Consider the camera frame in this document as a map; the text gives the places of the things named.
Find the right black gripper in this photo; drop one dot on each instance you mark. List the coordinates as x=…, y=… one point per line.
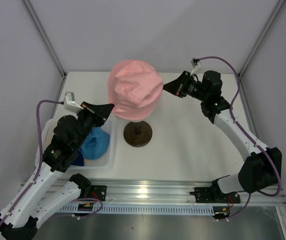
x=175, y=87

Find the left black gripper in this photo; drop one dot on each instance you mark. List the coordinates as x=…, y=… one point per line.
x=103, y=110

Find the light blue bucket hat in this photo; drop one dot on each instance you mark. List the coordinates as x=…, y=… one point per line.
x=96, y=144

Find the pink bucket hat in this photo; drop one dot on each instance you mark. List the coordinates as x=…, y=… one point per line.
x=135, y=88

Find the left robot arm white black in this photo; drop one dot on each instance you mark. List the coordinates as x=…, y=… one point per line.
x=27, y=212

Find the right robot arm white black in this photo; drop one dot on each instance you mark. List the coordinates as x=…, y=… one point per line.
x=218, y=111

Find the brown round wooden stand base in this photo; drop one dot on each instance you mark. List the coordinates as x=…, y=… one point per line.
x=137, y=134

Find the clear plastic bin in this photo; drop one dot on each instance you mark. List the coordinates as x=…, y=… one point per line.
x=108, y=158

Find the dark blue hat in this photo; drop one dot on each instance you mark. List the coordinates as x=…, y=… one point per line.
x=79, y=161

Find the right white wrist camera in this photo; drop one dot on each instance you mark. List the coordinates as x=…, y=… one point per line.
x=196, y=64

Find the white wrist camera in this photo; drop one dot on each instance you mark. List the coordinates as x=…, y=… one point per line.
x=70, y=104
x=196, y=64

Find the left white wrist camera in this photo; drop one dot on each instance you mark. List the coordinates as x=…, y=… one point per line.
x=70, y=104

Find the right side aluminium rail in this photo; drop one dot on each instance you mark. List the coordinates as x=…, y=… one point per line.
x=250, y=112

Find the aluminium rail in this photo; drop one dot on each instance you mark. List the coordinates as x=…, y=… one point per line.
x=250, y=112
x=146, y=192

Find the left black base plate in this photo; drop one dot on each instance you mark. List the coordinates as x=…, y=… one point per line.
x=95, y=191

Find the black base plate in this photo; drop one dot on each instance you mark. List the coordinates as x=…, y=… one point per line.
x=212, y=195
x=95, y=191

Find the aluminium front rail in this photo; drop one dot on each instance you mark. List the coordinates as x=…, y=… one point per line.
x=146, y=192

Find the white slotted cable duct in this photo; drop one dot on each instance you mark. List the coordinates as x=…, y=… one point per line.
x=183, y=210

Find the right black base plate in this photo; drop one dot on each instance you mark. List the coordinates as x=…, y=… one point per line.
x=212, y=195

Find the left aluminium frame post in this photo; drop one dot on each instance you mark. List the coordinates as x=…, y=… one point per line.
x=32, y=14

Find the aluminium frame post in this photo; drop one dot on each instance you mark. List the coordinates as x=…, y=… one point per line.
x=32, y=14
x=265, y=31

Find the right aluminium frame post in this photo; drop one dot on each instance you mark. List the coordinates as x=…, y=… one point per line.
x=265, y=31

